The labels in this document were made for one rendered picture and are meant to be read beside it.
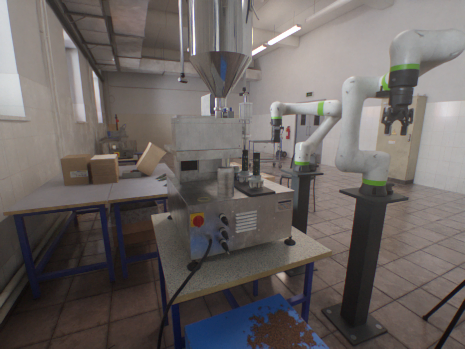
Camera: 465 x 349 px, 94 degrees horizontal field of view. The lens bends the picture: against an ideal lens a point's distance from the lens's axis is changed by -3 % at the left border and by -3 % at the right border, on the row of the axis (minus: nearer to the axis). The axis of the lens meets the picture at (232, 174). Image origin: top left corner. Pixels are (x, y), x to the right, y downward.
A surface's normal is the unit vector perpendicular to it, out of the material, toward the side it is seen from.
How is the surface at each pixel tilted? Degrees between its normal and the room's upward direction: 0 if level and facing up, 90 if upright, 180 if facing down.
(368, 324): 0
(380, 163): 89
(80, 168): 90
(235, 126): 90
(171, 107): 90
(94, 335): 0
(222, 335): 0
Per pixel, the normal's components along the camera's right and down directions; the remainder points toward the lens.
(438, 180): -0.92, 0.09
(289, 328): 0.00, -0.98
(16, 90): 0.40, 0.20
